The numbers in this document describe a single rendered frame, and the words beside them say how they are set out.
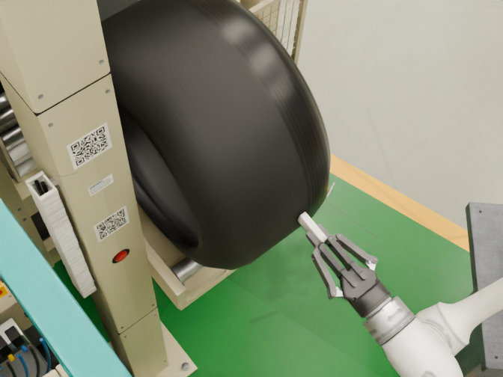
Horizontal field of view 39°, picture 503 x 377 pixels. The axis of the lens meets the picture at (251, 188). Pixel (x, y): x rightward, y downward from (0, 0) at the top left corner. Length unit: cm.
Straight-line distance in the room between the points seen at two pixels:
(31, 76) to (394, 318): 80
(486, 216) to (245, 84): 112
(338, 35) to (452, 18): 56
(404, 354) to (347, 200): 154
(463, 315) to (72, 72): 93
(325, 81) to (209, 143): 196
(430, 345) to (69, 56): 84
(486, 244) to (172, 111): 119
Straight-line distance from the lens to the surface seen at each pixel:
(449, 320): 154
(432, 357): 141
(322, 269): 143
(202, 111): 128
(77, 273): 156
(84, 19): 99
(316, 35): 336
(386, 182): 296
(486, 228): 221
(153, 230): 190
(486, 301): 153
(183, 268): 172
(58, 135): 113
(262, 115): 131
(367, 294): 142
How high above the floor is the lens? 251
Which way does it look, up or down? 61 degrees down
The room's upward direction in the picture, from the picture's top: 6 degrees clockwise
